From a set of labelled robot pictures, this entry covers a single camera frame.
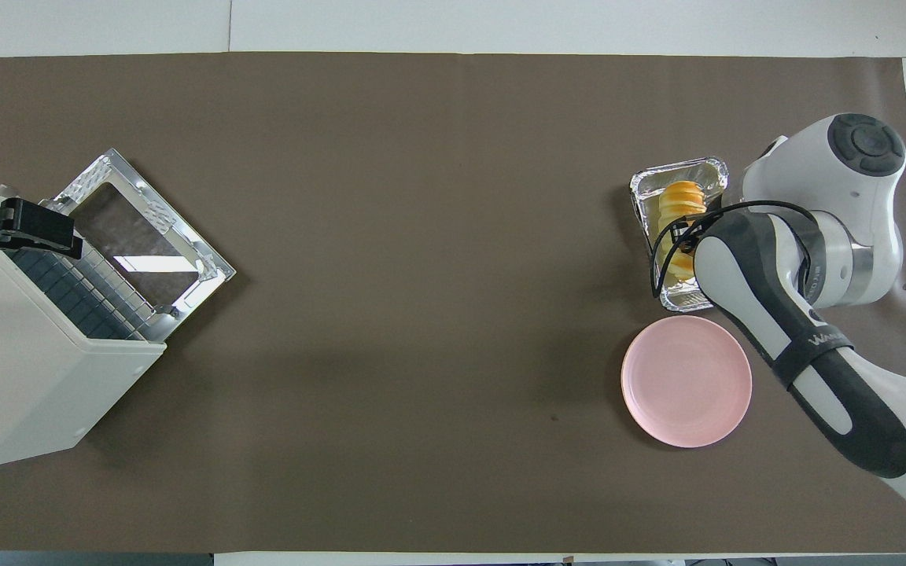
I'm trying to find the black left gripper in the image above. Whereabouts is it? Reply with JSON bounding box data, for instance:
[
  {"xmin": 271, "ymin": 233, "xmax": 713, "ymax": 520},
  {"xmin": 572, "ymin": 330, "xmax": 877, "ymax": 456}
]
[{"xmin": 0, "ymin": 179, "xmax": 84, "ymax": 265}]

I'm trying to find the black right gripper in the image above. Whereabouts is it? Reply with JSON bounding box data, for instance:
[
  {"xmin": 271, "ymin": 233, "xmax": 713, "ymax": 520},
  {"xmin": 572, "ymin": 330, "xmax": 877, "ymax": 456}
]
[{"xmin": 667, "ymin": 212, "xmax": 709, "ymax": 254}]

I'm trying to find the golden sliced bread loaf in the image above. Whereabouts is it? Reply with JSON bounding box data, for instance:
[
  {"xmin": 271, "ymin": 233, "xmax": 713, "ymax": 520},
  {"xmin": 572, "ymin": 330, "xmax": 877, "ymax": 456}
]
[{"xmin": 657, "ymin": 180, "xmax": 708, "ymax": 285}]

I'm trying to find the aluminium foil tray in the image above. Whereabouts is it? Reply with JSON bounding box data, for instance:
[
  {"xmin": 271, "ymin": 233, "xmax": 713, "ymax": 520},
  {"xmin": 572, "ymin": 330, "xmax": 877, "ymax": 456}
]
[{"xmin": 629, "ymin": 156, "xmax": 730, "ymax": 314}]

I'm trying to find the glass and metal oven door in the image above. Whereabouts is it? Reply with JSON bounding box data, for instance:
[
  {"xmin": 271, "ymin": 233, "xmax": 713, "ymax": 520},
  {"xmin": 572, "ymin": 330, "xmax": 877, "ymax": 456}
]
[{"xmin": 56, "ymin": 148, "xmax": 237, "ymax": 344}]

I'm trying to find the white toaster oven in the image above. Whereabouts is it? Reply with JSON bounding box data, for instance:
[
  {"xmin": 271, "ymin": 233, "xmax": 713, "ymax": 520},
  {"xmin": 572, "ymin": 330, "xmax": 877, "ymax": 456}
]
[{"xmin": 0, "ymin": 167, "xmax": 167, "ymax": 471}]

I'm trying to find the pink round plate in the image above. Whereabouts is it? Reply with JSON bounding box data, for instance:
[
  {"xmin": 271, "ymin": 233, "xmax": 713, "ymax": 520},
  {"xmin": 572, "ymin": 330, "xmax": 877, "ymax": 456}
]
[{"xmin": 621, "ymin": 314, "xmax": 753, "ymax": 449}]

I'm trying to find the brown paper table mat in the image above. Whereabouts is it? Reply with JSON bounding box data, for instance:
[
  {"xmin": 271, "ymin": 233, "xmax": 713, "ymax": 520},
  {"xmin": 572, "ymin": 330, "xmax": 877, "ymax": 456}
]
[{"xmin": 0, "ymin": 52, "xmax": 906, "ymax": 553}]

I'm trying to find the metal wire oven rack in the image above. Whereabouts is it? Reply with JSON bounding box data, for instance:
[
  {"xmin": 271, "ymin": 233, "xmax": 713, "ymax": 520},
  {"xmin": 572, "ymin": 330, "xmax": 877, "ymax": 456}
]
[{"xmin": 5, "ymin": 236, "xmax": 179, "ymax": 344}]

